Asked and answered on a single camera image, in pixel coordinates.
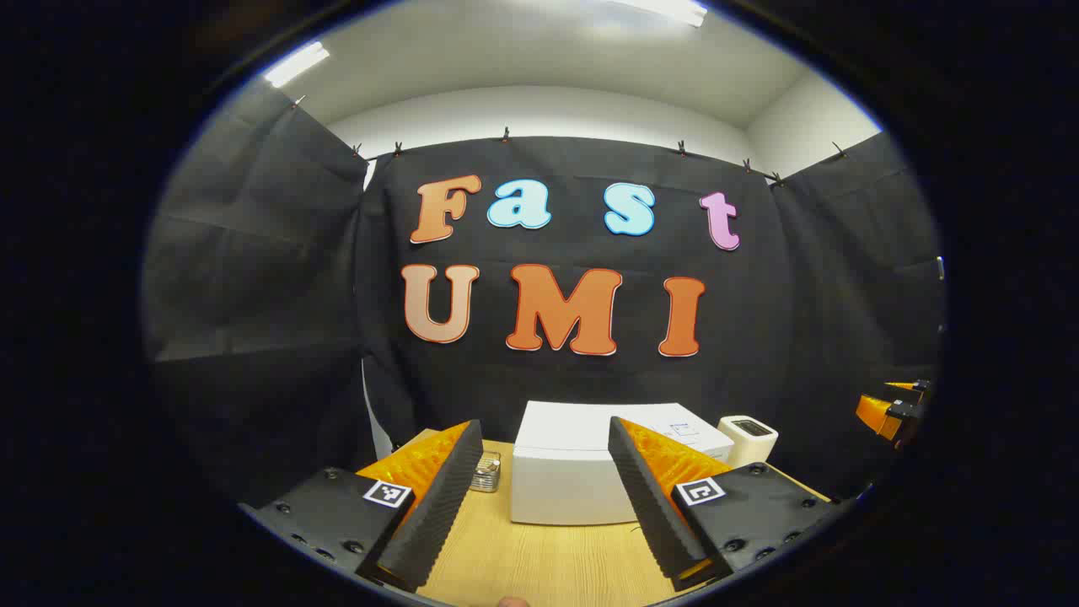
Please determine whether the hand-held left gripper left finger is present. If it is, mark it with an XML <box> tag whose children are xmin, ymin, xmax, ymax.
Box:
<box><xmin>239</xmin><ymin>419</ymin><xmax>486</xmax><ymax>595</ymax></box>

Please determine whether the white microwave oven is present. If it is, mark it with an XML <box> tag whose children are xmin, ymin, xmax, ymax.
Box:
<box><xmin>510</xmin><ymin>400</ymin><xmax>736</xmax><ymax>525</ymax></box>

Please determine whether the white toaster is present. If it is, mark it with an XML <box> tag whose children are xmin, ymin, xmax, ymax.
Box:
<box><xmin>718</xmin><ymin>415</ymin><xmax>779</xmax><ymax>469</ymax></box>

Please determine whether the ceiling light panel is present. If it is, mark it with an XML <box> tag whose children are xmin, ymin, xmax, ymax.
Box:
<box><xmin>263</xmin><ymin>40</ymin><xmax>331</xmax><ymax>89</ymax></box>

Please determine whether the black backdrop cloth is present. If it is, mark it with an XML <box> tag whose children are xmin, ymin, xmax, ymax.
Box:
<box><xmin>142</xmin><ymin>80</ymin><xmax>945</xmax><ymax>507</ymax></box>

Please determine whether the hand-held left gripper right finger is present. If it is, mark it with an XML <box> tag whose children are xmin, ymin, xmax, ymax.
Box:
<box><xmin>607</xmin><ymin>416</ymin><xmax>846</xmax><ymax>593</ymax></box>

